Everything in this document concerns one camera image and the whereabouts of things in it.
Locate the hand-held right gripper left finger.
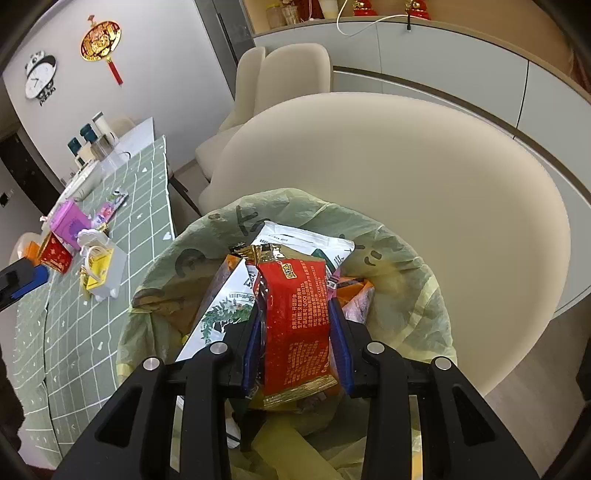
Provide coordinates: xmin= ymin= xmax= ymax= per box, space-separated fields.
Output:
xmin=53 ymin=302 xmax=266 ymax=480

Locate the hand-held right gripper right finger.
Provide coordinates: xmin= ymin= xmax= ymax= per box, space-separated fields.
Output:
xmin=328 ymin=300 xmax=539 ymax=480

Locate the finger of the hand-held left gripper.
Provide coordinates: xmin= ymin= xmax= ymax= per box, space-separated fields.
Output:
xmin=0 ymin=258 xmax=49 ymax=311

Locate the red snack packet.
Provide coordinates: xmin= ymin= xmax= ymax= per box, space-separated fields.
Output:
xmin=231 ymin=244 xmax=340 ymax=409

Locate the white patterned snack packet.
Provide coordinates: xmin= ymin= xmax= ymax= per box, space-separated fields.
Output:
xmin=175 ymin=263 xmax=259 ymax=363

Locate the orange snack bag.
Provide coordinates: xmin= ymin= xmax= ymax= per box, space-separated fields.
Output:
xmin=339 ymin=277 xmax=375 ymax=321

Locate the bin with yellow bag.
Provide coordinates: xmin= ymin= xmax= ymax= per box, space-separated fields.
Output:
xmin=117 ymin=187 xmax=458 ymax=480

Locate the white plastic packet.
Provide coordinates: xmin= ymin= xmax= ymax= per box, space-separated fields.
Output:
xmin=252 ymin=220 xmax=355 ymax=278

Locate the red paper cup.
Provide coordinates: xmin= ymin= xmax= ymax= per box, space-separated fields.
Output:
xmin=39 ymin=231 xmax=72 ymax=273

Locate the pink plastic box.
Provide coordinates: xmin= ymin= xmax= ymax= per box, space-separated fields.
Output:
xmin=50 ymin=199 xmax=90 ymax=243

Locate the white yellow plastic container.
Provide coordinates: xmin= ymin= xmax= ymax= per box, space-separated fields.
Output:
xmin=76 ymin=228 xmax=125 ymax=300

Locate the green checked tablecloth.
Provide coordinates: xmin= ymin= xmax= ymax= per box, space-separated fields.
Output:
xmin=10 ymin=135 xmax=178 ymax=467

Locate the pink purple snack wrapper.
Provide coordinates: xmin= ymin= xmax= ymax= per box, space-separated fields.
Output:
xmin=95 ymin=191 xmax=130 ymax=223

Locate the dark door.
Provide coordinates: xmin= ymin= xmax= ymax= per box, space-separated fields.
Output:
xmin=0 ymin=134 xmax=51 ymax=208

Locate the large white patterned bowl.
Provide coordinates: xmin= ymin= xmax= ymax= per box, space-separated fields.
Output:
xmin=65 ymin=161 xmax=105 ymax=200

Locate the large beige chair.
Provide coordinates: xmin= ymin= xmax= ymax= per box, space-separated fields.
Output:
xmin=198 ymin=92 xmax=571 ymax=398

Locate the red round knot ornament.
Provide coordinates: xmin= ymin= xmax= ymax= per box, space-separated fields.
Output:
xmin=80 ymin=15 xmax=124 ymax=86

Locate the panda wall clock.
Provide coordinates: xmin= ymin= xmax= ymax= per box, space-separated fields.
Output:
xmin=24 ymin=52 xmax=58 ymax=107

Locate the white charging cable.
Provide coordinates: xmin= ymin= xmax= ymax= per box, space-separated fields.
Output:
xmin=336 ymin=0 xmax=416 ymax=38

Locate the wooden wall shelf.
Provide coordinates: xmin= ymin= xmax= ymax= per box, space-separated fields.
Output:
xmin=242 ymin=0 xmax=591 ymax=93

